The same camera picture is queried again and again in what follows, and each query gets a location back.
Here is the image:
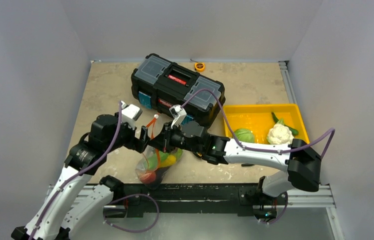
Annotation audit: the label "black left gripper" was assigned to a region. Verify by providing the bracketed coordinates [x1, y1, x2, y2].
[105, 113, 150, 154]

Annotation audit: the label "yellow corn cob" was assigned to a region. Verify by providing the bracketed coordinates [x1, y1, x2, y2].
[159, 154, 177, 168]

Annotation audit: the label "clear orange zip top bag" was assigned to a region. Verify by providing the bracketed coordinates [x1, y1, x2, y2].
[135, 146, 183, 190]

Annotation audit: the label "red pink peach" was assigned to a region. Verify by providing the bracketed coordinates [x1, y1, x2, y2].
[139, 171, 156, 185]

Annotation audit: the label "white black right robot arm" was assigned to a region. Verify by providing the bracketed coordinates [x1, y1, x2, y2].
[148, 121, 322, 204]

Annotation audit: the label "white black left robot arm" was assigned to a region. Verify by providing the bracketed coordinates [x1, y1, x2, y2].
[11, 110, 140, 240]

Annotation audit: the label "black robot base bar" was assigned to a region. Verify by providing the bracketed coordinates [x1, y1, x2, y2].
[99, 176, 288, 220]

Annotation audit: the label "black plastic toolbox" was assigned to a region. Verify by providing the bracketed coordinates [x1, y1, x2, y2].
[131, 53, 225, 127]

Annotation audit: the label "green round cabbage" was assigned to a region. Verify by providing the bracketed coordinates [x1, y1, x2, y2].
[234, 128, 256, 143]

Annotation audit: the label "yellow tape measure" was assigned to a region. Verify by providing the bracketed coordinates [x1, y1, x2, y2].
[190, 59, 206, 73]

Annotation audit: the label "orange black pliers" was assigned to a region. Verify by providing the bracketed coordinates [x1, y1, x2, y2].
[241, 163, 255, 167]

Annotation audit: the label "yellow plastic tray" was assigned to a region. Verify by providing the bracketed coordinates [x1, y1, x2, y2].
[223, 103, 310, 144]

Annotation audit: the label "white cauliflower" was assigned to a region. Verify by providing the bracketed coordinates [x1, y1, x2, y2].
[267, 123, 294, 145]

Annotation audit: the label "green cucumber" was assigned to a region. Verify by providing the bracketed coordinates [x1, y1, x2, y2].
[271, 112, 299, 136]

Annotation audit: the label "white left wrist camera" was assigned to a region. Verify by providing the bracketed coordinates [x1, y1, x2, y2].
[121, 101, 143, 130]

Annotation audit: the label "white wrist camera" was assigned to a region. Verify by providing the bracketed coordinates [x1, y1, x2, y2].
[169, 105, 187, 129]
[121, 101, 143, 130]

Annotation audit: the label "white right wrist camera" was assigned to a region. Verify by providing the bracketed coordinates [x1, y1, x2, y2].
[169, 105, 187, 129]

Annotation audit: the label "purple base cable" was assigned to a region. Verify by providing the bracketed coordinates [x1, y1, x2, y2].
[102, 193, 160, 234]

